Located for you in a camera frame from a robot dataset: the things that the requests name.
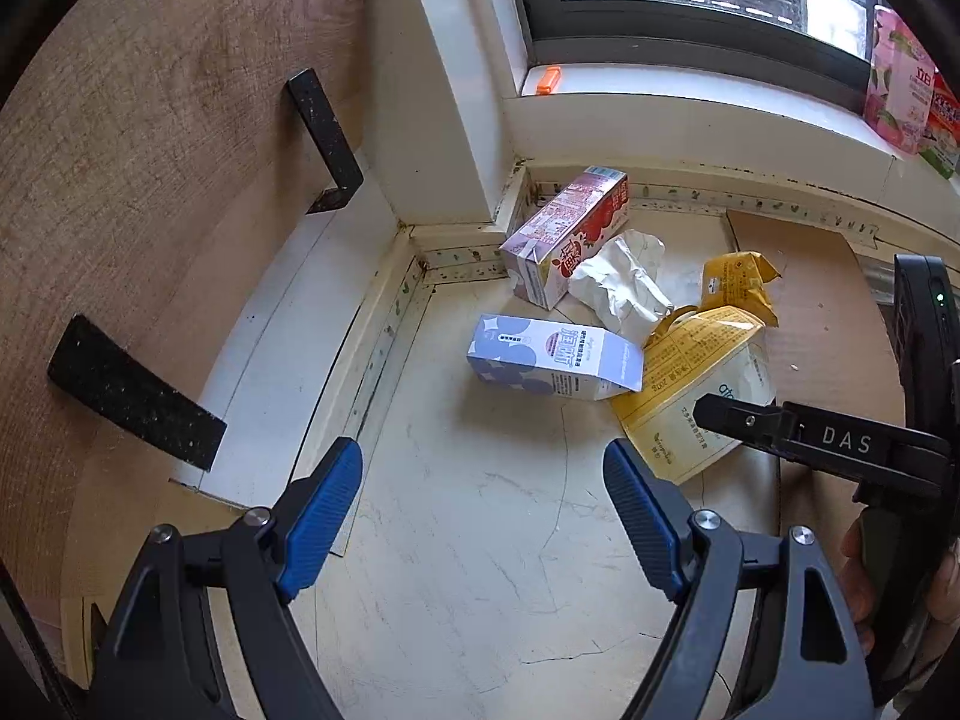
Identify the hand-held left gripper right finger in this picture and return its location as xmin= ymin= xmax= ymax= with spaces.
xmin=602 ymin=439 xmax=878 ymax=720

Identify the purple milk carton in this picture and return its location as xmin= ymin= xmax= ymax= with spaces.
xmin=466 ymin=313 xmax=646 ymax=400

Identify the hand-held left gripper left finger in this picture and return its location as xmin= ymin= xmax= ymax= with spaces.
xmin=90 ymin=435 xmax=365 ymax=720

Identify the dark framed window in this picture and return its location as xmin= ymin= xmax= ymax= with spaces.
xmin=502 ymin=0 xmax=901 ymax=113

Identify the red spray bottle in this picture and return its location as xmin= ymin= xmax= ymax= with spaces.
xmin=919 ymin=71 xmax=960 ymax=181

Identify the yellow white pouch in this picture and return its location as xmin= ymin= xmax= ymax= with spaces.
xmin=609 ymin=305 xmax=777 ymax=486

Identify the wooden cutting board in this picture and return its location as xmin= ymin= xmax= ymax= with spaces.
xmin=0 ymin=0 xmax=372 ymax=691

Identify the yellow snack packet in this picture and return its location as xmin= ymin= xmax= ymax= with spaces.
xmin=701 ymin=250 xmax=782 ymax=327

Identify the cardboard sheet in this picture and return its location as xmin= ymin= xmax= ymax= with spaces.
xmin=724 ymin=208 xmax=912 ymax=533

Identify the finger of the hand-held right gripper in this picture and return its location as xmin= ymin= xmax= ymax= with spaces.
xmin=691 ymin=392 xmax=797 ymax=460

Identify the person's right hand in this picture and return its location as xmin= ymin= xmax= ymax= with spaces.
xmin=838 ymin=519 xmax=960 ymax=655

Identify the white tissue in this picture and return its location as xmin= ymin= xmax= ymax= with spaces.
xmin=568 ymin=230 xmax=674 ymax=331

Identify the pink milk carton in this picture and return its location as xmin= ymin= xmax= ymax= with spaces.
xmin=499 ymin=165 xmax=631 ymax=311

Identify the pink dish soap bottle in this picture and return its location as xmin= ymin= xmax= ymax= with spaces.
xmin=862 ymin=6 xmax=938 ymax=157

